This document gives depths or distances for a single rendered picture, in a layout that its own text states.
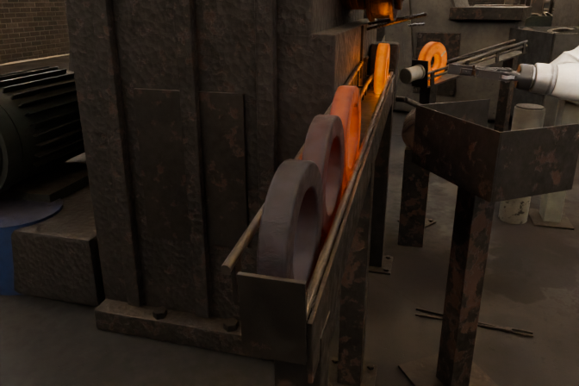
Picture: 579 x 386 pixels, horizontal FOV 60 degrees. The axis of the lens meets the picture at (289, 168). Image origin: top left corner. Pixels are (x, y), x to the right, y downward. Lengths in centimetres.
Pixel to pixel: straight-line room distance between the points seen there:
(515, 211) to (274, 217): 195
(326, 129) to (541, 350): 113
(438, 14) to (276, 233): 385
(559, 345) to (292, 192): 129
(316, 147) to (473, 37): 361
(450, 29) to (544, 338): 298
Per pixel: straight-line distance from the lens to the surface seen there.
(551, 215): 249
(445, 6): 428
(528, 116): 228
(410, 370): 147
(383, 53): 157
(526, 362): 161
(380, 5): 149
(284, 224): 52
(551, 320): 181
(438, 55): 214
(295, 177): 55
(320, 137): 70
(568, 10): 606
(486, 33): 423
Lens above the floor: 95
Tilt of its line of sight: 19 degrees down
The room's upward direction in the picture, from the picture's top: straight up
